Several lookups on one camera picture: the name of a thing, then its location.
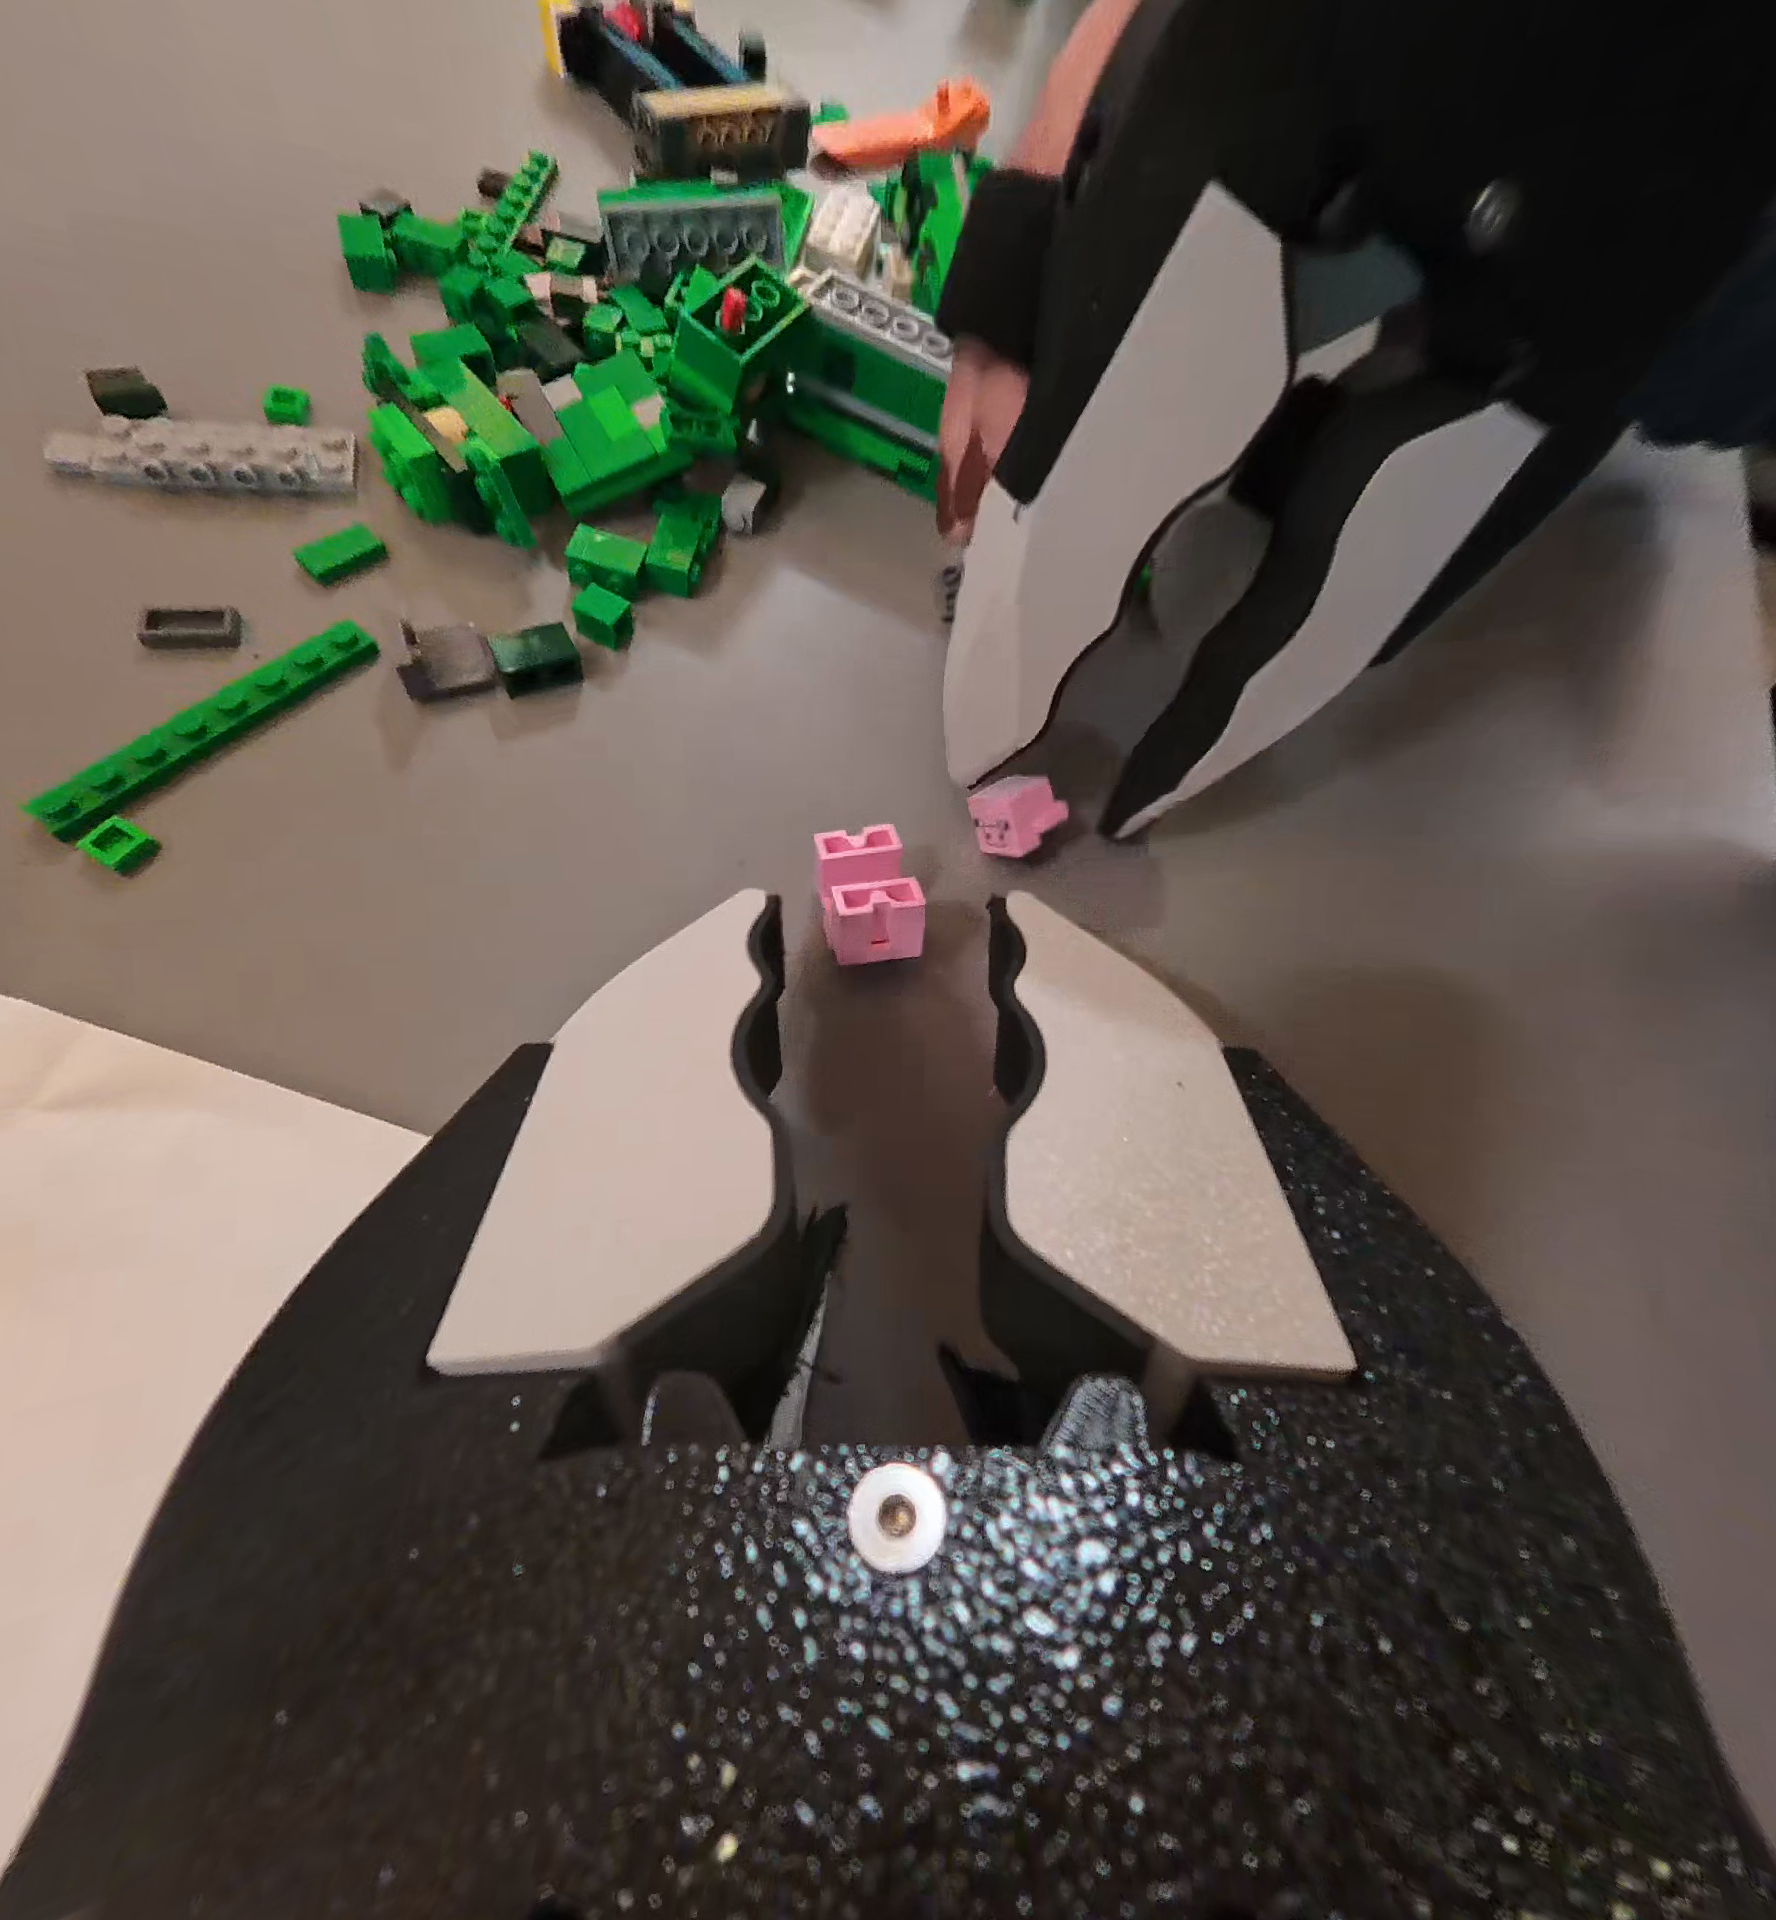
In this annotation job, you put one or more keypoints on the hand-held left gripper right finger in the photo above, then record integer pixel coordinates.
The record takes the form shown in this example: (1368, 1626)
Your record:
(1158, 1171)

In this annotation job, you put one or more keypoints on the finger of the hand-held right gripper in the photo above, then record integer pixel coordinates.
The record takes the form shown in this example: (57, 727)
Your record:
(1382, 571)
(1113, 450)

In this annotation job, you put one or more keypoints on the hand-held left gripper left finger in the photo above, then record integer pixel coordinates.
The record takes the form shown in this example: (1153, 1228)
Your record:
(632, 1140)

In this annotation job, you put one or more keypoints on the pink brick assembly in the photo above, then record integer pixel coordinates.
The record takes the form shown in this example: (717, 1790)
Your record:
(872, 900)

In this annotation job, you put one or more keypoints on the pink pig head brick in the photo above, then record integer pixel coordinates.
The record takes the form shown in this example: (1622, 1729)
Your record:
(1016, 821)

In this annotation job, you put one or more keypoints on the grey desk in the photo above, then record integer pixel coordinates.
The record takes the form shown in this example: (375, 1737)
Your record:
(529, 854)

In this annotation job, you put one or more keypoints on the person's right hand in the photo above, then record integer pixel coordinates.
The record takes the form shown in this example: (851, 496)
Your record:
(1001, 270)

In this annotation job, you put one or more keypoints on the grey wide studded plate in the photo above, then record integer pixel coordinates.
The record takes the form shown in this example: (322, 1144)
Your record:
(692, 236)
(881, 319)

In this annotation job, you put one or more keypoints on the orange brick piece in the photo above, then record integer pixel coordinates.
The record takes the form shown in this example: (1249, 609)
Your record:
(903, 128)

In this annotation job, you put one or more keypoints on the dark green brick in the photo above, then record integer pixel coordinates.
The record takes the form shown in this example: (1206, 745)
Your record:
(537, 661)

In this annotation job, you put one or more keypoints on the grey angled brick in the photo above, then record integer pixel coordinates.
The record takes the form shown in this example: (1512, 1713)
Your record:
(447, 662)

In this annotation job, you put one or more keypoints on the pile of green bricks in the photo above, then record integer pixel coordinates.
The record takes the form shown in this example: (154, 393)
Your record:
(588, 420)

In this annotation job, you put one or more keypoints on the white paper sheet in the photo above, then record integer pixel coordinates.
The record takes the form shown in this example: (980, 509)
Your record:
(108, 1275)

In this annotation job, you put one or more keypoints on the yellow and black brick build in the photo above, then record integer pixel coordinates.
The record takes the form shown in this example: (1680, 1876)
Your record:
(678, 75)

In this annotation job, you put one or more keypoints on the small green flat tile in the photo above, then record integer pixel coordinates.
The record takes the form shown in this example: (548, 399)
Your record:
(118, 846)

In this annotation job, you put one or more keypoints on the long green studded plate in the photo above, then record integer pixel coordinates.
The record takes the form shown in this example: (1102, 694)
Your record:
(199, 731)

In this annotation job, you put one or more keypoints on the green two-stud plate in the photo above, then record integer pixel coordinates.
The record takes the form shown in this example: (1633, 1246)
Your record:
(341, 554)

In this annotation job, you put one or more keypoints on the long grey studded plate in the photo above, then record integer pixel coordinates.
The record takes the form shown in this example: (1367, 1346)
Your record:
(199, 454)

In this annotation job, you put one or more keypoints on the small green brick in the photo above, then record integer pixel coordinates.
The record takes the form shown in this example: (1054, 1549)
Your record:
(286, 404)

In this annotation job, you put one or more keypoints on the dark sloped brick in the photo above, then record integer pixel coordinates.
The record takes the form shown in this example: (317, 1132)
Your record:
(126, 393)

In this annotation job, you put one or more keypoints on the dark grey frame brick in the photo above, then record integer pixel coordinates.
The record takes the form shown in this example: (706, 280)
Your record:
(190, 627)

